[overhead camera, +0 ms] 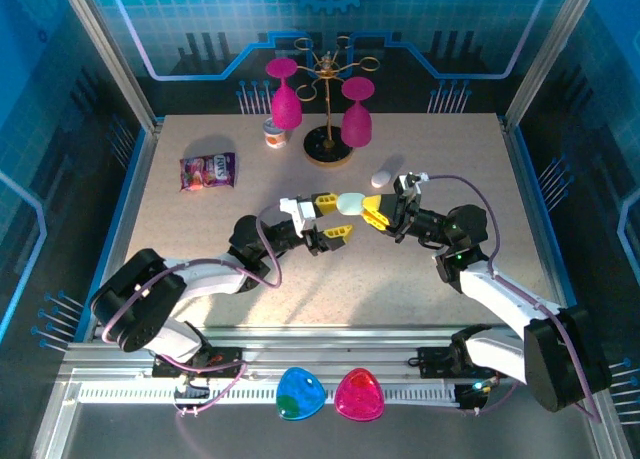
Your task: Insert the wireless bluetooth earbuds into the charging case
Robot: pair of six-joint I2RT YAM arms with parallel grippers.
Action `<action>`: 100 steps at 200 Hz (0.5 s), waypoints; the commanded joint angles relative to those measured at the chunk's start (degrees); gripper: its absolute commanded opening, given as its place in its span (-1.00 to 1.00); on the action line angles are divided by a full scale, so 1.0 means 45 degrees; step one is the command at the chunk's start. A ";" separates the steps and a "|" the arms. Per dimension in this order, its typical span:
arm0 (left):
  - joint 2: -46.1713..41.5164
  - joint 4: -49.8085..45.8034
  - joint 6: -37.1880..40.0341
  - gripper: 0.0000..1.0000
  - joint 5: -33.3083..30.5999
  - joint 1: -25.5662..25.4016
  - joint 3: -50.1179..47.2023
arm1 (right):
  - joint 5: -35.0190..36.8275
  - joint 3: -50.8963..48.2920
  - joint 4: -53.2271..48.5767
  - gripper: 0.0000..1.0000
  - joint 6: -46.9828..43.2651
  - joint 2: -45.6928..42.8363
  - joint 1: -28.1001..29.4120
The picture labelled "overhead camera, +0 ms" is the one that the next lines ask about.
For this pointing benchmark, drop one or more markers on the white oval charging case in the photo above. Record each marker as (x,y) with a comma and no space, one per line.
(381,178)

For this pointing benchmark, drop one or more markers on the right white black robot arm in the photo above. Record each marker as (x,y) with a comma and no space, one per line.
(565,359)

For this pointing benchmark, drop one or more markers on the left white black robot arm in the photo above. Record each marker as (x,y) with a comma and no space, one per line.
(145,299)

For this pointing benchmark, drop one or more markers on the gold glass rack black base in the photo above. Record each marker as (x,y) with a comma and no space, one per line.
(327,151)

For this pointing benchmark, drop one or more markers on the purple candy bag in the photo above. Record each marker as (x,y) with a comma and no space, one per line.
(207,172)

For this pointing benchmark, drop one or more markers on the pink wine glass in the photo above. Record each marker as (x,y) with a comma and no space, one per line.
(356,126)
(286,106)

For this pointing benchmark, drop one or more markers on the blue triangular plate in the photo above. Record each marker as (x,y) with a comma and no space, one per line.
(300,394)

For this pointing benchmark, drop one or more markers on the pink triangular plate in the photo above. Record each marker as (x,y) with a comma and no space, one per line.
(359,395)

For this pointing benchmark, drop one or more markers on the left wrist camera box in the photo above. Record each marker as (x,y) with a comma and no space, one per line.
(299,214)

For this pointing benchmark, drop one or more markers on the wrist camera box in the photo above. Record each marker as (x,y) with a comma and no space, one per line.
(411,185)
(299,214)

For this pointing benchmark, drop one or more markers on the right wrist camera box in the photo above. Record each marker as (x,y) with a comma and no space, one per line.
(411,185)

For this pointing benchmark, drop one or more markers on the aluminium table side rail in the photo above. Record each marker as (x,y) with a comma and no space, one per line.
(137,189)
(525,189)

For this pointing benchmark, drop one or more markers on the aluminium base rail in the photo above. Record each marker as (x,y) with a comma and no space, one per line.
(325,349)

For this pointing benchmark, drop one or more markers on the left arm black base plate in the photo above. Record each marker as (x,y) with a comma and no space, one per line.
(227,360)

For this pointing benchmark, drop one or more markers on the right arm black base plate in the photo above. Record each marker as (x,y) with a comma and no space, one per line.
(435,361)

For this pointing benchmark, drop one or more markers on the aluminium frame post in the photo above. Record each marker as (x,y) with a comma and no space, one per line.
(112,54)
(545,54)

